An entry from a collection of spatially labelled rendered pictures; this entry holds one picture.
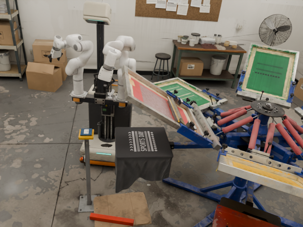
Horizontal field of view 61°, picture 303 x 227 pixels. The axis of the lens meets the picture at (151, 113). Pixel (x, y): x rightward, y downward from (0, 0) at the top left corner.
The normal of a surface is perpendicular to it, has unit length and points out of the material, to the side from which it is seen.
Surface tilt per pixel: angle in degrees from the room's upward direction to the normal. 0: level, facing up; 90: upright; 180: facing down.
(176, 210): 0
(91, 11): 64
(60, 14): 90
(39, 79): 90
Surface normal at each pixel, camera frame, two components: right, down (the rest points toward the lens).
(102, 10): 0.00, 0.07
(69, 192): 0.09, -0.85
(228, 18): 0.14, 0.52
